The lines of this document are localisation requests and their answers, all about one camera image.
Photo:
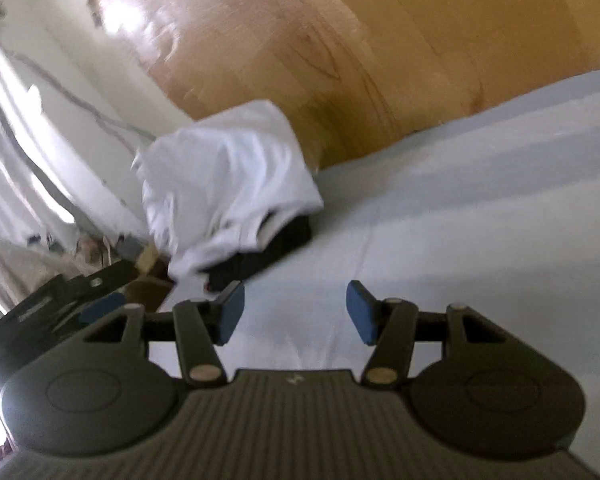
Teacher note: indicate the white small garment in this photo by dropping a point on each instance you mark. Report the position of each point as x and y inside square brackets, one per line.
[230, 170]

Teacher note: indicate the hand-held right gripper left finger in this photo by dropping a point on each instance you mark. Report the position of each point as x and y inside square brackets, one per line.
[232, 312]

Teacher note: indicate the bed with light blue sheet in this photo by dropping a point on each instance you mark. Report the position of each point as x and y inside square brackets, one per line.
[455, 200]

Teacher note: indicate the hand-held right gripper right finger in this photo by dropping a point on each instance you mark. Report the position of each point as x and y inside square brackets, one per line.
[360, 312]

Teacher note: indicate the cardboard box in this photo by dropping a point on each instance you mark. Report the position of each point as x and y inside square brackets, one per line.
[147, 287]

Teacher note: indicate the black garment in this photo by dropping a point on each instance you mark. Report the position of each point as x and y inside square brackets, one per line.
[280, 245]

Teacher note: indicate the white curtain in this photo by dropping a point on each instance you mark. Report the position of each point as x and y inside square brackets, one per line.
[10, 160]

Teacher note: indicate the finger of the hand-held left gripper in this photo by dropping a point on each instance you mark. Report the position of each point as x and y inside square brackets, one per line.
[102, 307]
[97, 277]

